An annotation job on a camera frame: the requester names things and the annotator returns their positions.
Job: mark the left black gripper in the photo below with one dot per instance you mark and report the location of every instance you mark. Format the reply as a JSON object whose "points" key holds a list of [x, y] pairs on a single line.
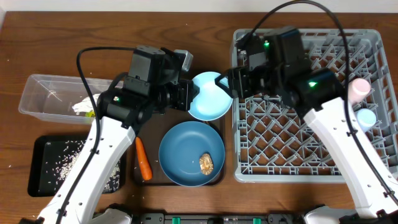
{"points": [[188, 94]]}

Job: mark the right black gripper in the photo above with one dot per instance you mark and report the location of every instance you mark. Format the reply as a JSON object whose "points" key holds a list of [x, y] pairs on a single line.
{"points": [[239, 79]]}

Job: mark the light blue rice bowl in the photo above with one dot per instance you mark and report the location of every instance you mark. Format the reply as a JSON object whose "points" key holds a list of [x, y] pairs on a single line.
{"points": [[211, 102]]}

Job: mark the dark blue plate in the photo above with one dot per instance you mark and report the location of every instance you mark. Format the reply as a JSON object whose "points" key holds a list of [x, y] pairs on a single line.
{"points": [[182, 147]]}

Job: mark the brown mushroom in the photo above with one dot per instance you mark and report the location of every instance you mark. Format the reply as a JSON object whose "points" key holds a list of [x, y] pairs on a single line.
{"points": [[206, 164]]}

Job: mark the orange carrot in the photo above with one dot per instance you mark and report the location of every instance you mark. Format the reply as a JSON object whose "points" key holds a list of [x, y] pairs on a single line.
{"points": [[146, 171]]}

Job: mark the yellow green snack wrapper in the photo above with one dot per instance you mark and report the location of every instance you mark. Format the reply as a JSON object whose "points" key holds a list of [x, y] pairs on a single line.
{"points": [[90, 114]]}

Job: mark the white tissue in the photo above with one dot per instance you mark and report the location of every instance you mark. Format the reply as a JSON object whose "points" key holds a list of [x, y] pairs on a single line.
{"points": [[84, 106]]}

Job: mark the white rice pile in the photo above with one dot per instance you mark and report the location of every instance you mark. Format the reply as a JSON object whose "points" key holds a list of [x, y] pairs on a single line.
{"points": [[58, 160]]}

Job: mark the pink plastic cup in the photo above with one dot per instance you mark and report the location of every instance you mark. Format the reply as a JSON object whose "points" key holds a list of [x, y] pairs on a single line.
{"points": [[358, 89]]}

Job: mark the light blue plastic cup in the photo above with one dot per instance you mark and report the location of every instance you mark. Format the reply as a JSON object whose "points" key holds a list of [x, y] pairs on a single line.
{"points": [[366, 119]]}

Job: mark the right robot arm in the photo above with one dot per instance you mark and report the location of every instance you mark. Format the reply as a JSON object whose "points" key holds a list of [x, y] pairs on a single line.
{"points": [[318, 109]]}

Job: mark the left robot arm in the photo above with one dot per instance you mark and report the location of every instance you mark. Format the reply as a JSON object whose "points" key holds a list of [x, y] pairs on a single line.
{"points": [[151, 85]]}

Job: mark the black waste tray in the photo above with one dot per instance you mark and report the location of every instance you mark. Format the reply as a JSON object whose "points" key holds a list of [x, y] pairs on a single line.
{"points": [[37, 158]]}

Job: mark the dark brown serving tray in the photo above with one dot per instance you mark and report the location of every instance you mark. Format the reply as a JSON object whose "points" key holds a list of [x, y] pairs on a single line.
{"points": [[151, 135]]}

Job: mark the clear plastic bin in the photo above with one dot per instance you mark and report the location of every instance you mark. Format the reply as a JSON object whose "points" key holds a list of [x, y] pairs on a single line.
{"points": [[51, 97]]}

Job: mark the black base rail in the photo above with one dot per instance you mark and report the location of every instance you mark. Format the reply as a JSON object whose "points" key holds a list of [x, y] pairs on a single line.
{"points": [[202, 218]]}

